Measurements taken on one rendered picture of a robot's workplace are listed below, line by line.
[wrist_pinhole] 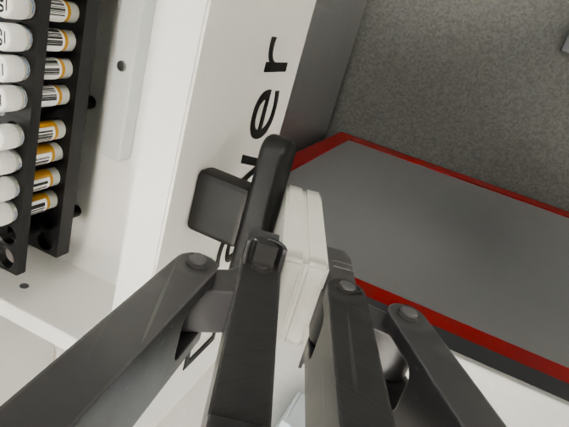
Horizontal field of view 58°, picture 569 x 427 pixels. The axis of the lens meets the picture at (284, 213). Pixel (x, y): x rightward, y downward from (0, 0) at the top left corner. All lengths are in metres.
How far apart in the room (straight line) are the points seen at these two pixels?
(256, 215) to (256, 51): 0.07
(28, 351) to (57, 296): 0.12
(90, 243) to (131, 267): 0.14
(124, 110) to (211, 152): 0.10
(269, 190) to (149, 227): 0.05
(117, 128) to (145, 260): 0.12
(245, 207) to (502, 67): 0.92
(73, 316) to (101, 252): 0.05
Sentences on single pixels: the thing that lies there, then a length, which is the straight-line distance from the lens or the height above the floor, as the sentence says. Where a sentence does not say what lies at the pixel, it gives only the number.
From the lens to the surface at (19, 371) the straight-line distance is 0.47.
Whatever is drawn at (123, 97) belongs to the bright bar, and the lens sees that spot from 0.31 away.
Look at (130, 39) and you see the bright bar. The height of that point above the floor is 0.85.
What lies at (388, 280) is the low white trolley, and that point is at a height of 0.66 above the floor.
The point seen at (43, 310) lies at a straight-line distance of 0.34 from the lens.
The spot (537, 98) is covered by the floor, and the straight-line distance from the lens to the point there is 1.10.
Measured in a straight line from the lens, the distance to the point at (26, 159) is 0.29.
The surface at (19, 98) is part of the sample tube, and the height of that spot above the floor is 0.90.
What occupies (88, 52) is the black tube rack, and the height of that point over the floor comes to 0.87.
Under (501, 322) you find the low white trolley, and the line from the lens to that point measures 0.49.
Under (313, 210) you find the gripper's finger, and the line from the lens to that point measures 0.20.
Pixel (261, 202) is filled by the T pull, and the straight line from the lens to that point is 0.20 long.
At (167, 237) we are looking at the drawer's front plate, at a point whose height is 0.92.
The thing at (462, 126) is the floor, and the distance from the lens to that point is 1.10.
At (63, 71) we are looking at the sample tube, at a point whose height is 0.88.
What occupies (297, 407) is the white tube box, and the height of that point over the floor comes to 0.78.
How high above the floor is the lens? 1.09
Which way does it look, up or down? 64 degrees down
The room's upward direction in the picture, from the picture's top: 126 degrees counter-clockwise
